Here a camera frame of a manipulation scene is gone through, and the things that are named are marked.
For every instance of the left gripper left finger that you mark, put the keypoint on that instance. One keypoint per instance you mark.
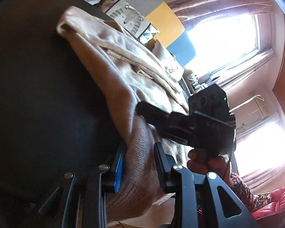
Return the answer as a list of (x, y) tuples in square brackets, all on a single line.
[(70, 205)]

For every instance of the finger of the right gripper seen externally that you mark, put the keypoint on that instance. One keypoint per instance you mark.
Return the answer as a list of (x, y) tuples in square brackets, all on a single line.
[(154, 116)]

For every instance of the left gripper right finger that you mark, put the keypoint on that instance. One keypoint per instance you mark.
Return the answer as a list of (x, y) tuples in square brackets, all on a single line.
[(200, 200)]

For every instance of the beige knit sweater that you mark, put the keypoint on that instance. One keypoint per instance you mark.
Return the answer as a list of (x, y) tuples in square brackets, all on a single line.
[(127, 73)]

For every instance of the floral sleeve forearm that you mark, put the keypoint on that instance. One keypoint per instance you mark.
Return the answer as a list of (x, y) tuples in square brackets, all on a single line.
[(251, 201)]

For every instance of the person's right hand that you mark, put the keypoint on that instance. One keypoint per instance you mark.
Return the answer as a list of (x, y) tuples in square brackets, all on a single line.
[(219, 165)]

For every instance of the deer print cushion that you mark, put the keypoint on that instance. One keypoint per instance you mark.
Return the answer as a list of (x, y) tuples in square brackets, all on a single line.
[(168, 62)]

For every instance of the white floor lamp pole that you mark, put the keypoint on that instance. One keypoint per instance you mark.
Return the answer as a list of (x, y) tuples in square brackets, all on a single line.
[(246, 102)]

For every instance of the black padded table mat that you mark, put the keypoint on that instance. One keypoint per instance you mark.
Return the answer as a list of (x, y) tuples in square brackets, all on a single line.
[(53, 117)]

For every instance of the tiger print cushion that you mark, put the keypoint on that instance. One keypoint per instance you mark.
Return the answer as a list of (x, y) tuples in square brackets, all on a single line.
[(130, 19)]

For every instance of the patterned window curtain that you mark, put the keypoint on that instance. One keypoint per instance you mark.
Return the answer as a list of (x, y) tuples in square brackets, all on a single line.
[(192, 12)]

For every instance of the grey yellow blue sofa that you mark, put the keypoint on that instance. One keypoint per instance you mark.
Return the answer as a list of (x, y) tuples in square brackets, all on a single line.
[(172, 33)]

